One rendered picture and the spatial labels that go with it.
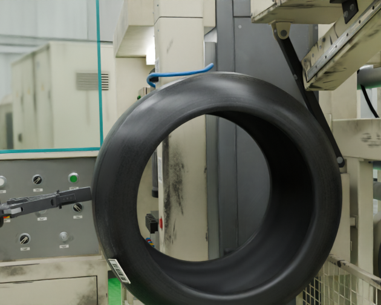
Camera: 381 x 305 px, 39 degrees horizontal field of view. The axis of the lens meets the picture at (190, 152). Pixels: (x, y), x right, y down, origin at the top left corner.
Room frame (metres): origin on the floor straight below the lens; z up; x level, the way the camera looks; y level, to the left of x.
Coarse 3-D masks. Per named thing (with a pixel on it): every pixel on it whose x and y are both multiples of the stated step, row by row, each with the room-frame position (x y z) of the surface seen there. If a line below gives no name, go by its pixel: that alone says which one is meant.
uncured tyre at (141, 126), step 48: (144, 96) 1.23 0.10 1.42; (192, 96) 1.12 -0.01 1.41; (240, 96) 1.14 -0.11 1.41; (288, 96) 1.20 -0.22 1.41; (144, 144) 1.10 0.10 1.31; (288, 144) 1.42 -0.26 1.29; (96, 192) 1.12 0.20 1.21; (288, 192) 1.45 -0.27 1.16; (336, 192) 1.19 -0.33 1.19; (144, 240) 1.38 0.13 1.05; (288, 240) 1.41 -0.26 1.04; (144, 288) 1.11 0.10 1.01; (192, 288) 1.14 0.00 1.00; (240, 288) 1.37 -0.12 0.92; (288, 288) 1.16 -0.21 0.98
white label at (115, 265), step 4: (112, 260) 1.10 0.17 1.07; (116, 260) 1.09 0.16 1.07; (112, 264) 1.11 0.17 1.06; (116, 264) 1.09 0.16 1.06; (116, 268) 1.11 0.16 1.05; (120, 268) 1.09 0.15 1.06; (116, 272) 1.12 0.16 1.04; (120, 272) 1.10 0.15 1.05; (120, 276) 1.11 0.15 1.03; (124, 276) 1.09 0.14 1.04; (124, 280) 1.11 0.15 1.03; (128, 280) 1.09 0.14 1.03
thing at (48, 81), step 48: (0, 0) 1.77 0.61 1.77; (48, 0) 1.80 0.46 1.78; (96, 0) 1.82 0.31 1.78; (0, 48) 1.77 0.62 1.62; (48, 48) 1.80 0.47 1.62; (96, 48) 1.83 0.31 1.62; (0, 96) 1.77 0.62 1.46; (48, 96) 1.80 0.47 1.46; (96, 96) 1.83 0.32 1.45; (0, 144) 1.76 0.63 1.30; (48, 144) 1.80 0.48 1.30; (96, 144) 1.83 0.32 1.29
